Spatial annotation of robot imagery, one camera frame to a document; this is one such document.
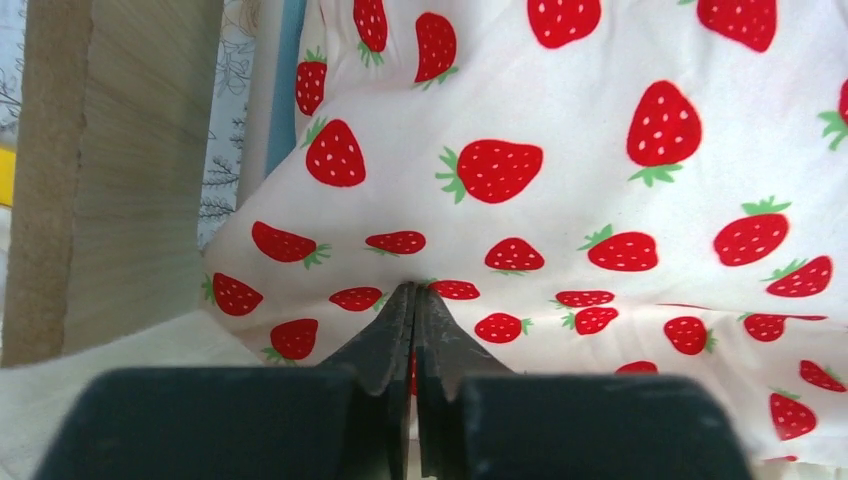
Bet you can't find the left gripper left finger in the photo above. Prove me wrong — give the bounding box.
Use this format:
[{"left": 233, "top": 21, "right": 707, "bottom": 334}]
[{"left": 321, "top": 283, "right": 416, "bottom": 479}]

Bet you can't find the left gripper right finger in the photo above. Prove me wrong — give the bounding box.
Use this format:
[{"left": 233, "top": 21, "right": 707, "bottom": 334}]
[{"left": 414, "top": 286, "right": 512, "bottom": 479}]

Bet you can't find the large strawberry print cushion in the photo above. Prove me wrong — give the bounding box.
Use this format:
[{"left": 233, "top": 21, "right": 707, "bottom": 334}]
[{"left": 1, "top": 1, "right": 847, "bottom": 479}]

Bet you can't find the wooden pet bed frame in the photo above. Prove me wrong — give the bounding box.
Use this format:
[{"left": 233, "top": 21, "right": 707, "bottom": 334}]
[{"left": 0, "top": 0, "right": 286, "bottom": 369}]

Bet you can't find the floral table mat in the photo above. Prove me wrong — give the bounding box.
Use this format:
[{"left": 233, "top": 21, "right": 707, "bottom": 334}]
[{"left": 1, "top": 1, "right": 261, "bottom": 248}]

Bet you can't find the yellow toy block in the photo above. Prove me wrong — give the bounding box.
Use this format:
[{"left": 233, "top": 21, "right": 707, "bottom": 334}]
[{"left": 0, "top": 146, "right": 16, "bottom": 208}]

